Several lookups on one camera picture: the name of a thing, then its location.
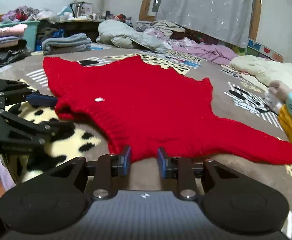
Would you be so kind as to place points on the blue bag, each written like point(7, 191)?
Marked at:
point(58, 33)

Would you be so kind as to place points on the grey curtain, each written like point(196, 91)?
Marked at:
point(206, 7)

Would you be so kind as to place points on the dark floral cloth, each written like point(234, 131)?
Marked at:
point(181, 35)

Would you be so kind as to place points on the teal plastic bin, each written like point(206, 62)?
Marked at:
point(31, 35)

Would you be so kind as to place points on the pink folded clothes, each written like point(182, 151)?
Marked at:
point(6, 31)

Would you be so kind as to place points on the lavender folded clothes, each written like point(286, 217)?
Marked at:
point(3, 42)

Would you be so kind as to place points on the dark wooden desk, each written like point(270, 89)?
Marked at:
point(81, 26)

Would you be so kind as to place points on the yellow folded garment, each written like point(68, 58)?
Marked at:
point(290, 130)

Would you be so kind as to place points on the red knitted sweater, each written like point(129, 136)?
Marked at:
point(148, 100)

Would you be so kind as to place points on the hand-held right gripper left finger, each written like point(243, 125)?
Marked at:
point(126, 159)

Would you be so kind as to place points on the beige rumpled clothes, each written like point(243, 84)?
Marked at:
point(166, 26)

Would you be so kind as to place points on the colourful toys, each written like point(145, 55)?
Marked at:
point(121, 17)

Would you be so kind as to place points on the dusty pink garment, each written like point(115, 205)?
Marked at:
point(283, 88)

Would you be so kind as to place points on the grey folded fleece garment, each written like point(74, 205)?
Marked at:
point(66, 42)

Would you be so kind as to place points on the dark brown clothes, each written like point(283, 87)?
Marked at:
point(46, 32)

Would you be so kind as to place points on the black metal frame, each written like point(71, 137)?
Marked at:
point(72, 7)

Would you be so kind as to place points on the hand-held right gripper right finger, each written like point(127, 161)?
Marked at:
point(162, 162)

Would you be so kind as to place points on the lavender bedsheet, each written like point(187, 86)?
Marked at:
point(3, 172)

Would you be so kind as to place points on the white box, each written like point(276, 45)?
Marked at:
point(88, 8)

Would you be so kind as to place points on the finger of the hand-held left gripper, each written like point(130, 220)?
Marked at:
point(31, 125)
point(42, 100)

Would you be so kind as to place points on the cartoon mouse printed blanket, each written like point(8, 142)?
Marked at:
point(221, 105)

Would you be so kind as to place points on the cream quilt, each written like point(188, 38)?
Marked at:
point(273, 70)

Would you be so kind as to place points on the purple quilt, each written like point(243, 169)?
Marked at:
point(211, 52)

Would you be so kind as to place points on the grey-green puffer jacket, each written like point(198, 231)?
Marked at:
point(121, 36)

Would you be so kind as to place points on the purple red clothes heap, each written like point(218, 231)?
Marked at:
point(21, 12)

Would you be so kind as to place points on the dark clothes pile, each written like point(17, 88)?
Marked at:
point(3, 57)

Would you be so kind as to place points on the white rumpled garment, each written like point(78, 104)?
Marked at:
point(273, 102)

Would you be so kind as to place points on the white plastic bag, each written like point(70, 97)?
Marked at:
point(47, 15)

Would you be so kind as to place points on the wooden window frame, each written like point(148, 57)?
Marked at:
point(146, 5)

